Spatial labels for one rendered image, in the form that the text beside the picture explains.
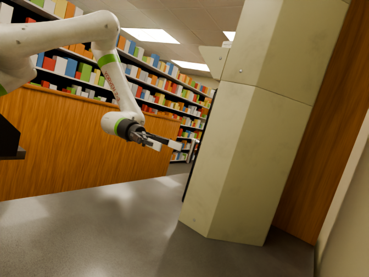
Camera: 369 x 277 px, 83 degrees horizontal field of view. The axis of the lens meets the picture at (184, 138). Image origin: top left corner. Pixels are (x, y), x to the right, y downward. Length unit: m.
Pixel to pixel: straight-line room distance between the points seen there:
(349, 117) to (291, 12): 0.45
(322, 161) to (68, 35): 1.12
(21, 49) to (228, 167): 0.85
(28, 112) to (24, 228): 1.90
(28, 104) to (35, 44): 1.43
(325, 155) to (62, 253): 0.88
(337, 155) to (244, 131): 0.44
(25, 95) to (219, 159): 2.04
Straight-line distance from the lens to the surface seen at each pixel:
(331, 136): 0.96
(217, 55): 0.71
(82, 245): 0.57
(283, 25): 0.70
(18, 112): 2.42
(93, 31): 1.10
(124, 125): 0.92
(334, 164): 0.96
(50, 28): 1.06
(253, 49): 0.67
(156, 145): 0.76
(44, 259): 0.54
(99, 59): 1.23
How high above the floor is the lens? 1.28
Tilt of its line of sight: 6 degrees down
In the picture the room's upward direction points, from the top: 16 degrees clockwise
